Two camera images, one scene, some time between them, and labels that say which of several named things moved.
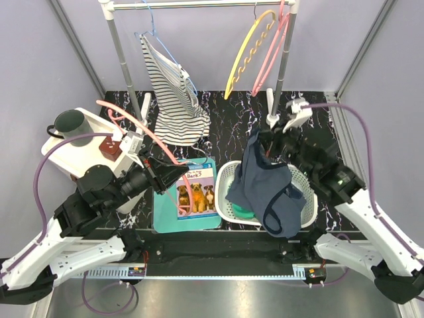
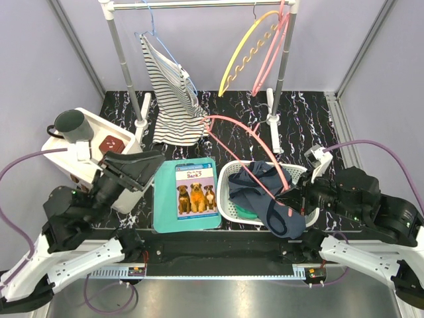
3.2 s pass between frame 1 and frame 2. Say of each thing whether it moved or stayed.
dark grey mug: stayed
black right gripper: moved
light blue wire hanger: stayed
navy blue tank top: moved
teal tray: stayed
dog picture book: stayed
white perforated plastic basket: stayed
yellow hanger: moved
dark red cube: stayed
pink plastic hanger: stayed
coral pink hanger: moved
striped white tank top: stayed
